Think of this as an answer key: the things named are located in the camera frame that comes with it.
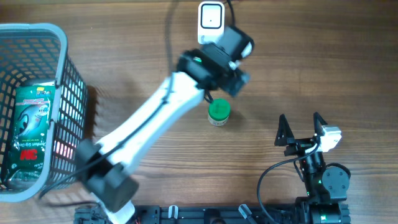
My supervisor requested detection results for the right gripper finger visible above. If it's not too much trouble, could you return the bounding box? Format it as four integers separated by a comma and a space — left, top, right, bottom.
274, 114, 295, 146
313, 112, 328, 136

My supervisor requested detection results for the green lid jar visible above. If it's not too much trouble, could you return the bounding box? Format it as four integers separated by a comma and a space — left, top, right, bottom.
208, 98, 231, 126

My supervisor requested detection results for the green 3M gloves package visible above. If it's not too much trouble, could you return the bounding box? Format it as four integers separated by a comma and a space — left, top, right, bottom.
4, 82, 56, 189

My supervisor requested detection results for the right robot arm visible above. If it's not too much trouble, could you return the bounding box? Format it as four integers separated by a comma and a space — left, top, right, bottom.
274, 112, 351, 224

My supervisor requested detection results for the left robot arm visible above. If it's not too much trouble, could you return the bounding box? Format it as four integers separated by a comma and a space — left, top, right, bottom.
76, 26, 254, 223

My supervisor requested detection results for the white barcode scanner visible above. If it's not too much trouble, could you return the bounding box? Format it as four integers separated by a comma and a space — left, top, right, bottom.
197, 1, 225, 45

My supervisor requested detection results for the grey plastic mesh basket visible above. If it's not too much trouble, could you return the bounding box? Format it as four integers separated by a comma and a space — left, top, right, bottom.
1, 23, 88, 203

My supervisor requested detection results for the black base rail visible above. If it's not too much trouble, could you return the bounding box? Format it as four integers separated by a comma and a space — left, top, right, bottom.
73, 203, 351, 224

